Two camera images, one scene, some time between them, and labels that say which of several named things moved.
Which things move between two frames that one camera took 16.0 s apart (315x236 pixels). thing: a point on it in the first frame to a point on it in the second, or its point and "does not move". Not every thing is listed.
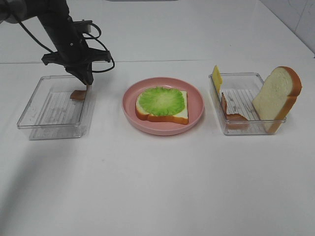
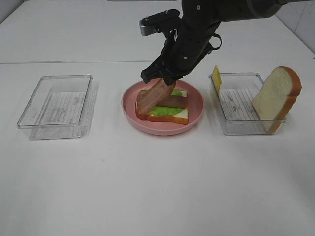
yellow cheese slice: (217, 77) does not move
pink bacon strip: (234, 121) to (150, 97)
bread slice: (276, 98) does not move
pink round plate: (196, 106) does not move
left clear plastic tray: (51, 114) does not move
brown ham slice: (78, 95) to (173, 101)
